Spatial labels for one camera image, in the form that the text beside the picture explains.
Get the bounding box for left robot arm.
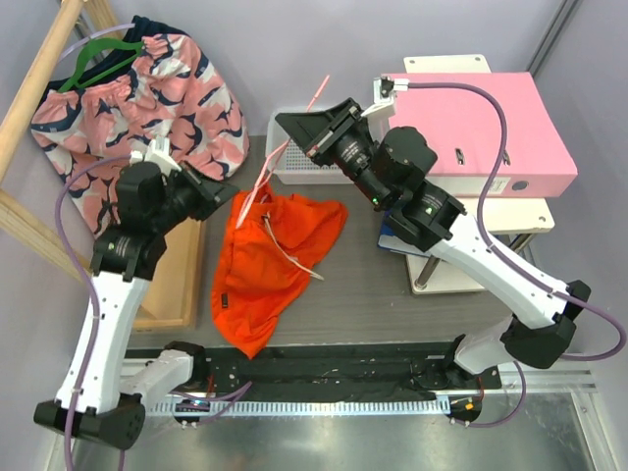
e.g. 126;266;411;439
33;162;238;451

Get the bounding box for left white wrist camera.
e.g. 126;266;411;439
130;136;182;176

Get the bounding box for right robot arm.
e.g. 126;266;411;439
275;99;591;388

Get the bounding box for orange shorts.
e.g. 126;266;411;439
211;184;348;359

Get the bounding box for green hanger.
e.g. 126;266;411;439
57;37;148;93

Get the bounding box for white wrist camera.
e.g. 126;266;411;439
130;136;182;176
361;76;409;120

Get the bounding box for blue book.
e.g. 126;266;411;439
377;222;431;258

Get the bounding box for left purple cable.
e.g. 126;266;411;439
54;155;148;471

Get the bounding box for white perforated basket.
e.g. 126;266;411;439
265;106;351;184

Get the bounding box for pink ring binder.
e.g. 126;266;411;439
389;73;578;198

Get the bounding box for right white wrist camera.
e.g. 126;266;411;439
361;76;409;120

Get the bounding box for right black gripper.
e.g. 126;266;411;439
279;97;393;209

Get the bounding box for white small shelf stand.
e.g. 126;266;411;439
403;54;554;295

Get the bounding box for pink patterned shorts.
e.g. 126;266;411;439
30;16;249;235

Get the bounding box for aluminium slotted rail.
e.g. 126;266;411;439
150;343;597;421

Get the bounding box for wooden clothes rack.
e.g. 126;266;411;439
1;1;205;332

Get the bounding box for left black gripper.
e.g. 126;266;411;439
150;159;237;235

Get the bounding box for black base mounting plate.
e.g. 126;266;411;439
173;342;501;403

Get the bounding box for pink wire hanger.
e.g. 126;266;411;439
235;74;331;232

